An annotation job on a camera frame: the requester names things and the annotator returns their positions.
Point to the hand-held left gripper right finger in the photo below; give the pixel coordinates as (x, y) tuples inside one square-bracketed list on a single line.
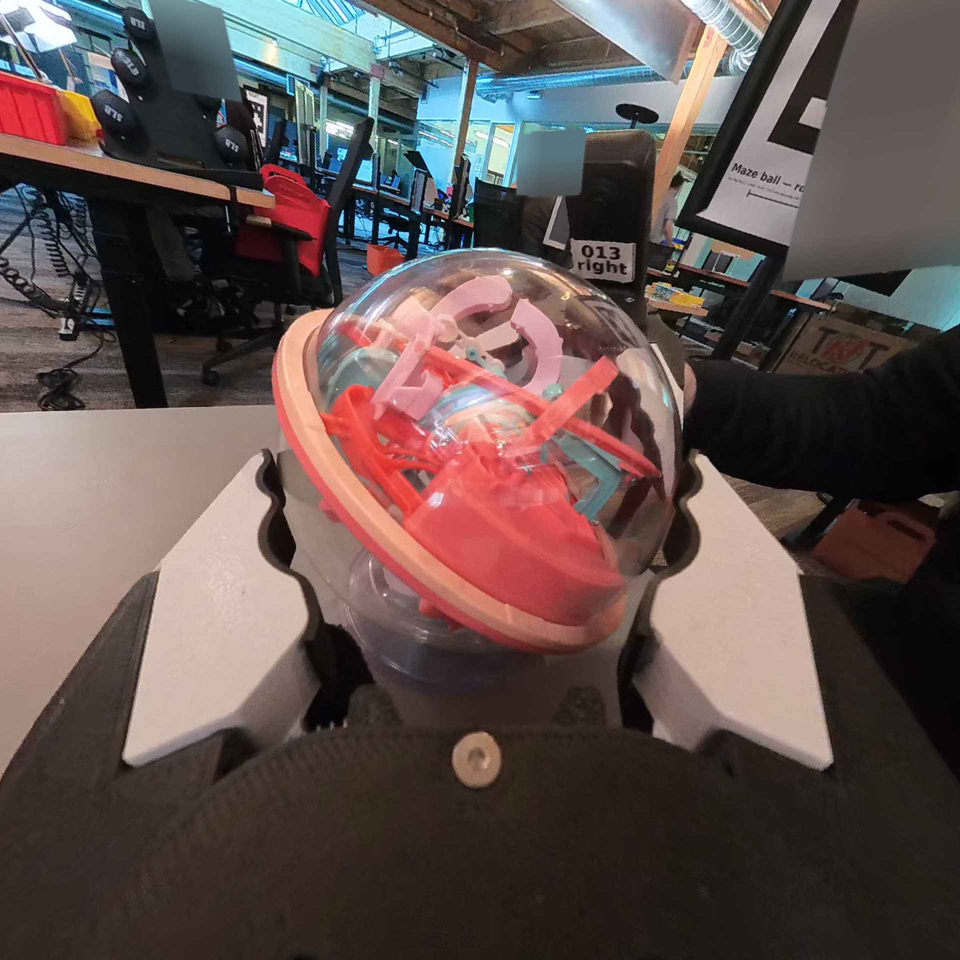
[(735, 645)]

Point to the yellow plastic bin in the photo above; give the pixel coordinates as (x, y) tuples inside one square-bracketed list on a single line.
[(79, 116)]

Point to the clear plastic ball stand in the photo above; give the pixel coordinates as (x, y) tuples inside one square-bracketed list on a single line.
[(420, 664)]

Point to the power strip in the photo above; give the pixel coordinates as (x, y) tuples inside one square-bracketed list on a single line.
[(67, 328)]

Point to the orange crate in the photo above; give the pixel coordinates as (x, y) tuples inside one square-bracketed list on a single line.
[(386, 262)]

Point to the black office chair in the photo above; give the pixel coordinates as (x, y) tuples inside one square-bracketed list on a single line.
[(352, 180)]

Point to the cardboard box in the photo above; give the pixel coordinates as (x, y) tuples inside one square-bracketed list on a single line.
[(840, 349)]

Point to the wooden desk black legs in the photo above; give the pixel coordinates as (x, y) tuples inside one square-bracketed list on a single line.
[(150, 176)]

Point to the distant office desks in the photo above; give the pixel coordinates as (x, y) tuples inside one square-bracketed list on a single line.
[(390, 210)]

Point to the clear maze ball red tracks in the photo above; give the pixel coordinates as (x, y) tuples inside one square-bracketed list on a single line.
[(510, 525)]

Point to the black framed marker sign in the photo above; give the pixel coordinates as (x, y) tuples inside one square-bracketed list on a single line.
[(757, 180)]

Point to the black dumbbell rack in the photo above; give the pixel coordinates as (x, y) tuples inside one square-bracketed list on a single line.
[(172, 142)]

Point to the red plastic bin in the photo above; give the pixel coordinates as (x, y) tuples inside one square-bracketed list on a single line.
[(30, 112)]

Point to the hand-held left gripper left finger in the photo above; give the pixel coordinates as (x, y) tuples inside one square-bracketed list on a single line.
[(217, 645)]

